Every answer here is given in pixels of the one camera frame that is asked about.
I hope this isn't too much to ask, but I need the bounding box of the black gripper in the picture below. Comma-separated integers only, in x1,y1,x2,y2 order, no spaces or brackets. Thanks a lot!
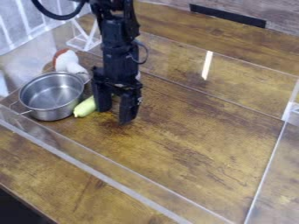
91,66,143,124

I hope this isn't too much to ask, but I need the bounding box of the green handled metal spoon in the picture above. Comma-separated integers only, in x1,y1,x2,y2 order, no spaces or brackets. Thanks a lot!
73,96,96,117

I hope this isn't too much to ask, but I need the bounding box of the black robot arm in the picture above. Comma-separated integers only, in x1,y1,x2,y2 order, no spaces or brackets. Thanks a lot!
76,0,143,125

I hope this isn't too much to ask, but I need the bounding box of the stainless steel pot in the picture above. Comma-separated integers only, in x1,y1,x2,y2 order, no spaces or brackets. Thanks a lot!
9,72,85,122

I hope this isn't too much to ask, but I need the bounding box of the red and white toy mushroom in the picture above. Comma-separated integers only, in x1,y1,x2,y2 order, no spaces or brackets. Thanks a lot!
52,48,88,74

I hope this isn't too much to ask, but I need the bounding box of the clear acrylic stand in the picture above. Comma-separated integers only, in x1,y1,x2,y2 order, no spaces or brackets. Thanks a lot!
67,18,101,52

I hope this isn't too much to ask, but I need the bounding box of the clear acrylic front barrier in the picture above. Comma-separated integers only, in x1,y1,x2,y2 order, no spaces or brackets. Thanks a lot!
0,105,234,224

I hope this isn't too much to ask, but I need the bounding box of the clear acrylic barrier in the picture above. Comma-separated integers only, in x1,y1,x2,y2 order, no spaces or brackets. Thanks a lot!
244,80,299,224
0,105,234,224

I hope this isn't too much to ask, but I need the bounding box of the black strip on table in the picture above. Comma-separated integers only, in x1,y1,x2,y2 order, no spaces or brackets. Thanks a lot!
190,3,267,28

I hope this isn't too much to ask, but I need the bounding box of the clear acrylic right barrier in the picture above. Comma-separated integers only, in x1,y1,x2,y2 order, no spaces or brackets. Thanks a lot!
244,80,299,224

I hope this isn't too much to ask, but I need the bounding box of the black cable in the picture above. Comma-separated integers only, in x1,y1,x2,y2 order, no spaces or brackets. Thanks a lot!
127,38,149,65

